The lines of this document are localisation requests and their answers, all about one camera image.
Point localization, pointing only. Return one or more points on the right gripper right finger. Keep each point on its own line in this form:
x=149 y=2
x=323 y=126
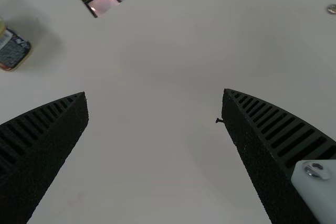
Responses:
x=267 y=155

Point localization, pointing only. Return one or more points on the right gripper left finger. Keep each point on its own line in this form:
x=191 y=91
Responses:
x=39 y=150

